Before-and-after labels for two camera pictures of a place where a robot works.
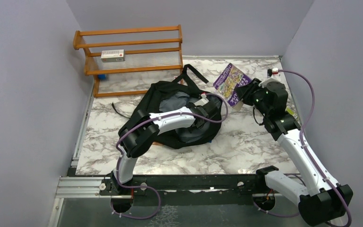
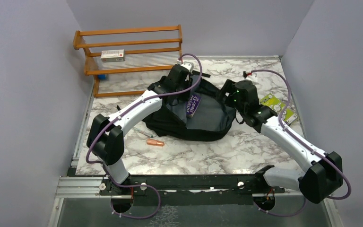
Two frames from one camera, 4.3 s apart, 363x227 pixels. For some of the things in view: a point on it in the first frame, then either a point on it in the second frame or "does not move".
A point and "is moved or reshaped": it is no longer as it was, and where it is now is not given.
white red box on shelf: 112,55 does not move
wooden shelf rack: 136,50 does not move
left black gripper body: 202,125 -> 186,84
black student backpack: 179,93 is moved or reshaped
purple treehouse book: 231,78 is moved or reshaped
